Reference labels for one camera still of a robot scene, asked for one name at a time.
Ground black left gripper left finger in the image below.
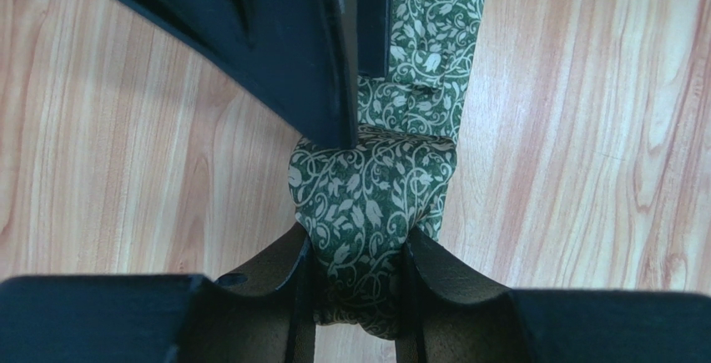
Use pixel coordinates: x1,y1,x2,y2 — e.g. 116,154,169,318
1,225,315,362

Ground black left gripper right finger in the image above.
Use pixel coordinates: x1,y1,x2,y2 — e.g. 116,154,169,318
396,229,710,362

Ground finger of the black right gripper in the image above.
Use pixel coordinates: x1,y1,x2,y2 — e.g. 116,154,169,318
357,0,392,78
118,0,358,149

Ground green patterned tie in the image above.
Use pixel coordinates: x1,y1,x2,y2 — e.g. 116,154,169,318
289,0,485,340

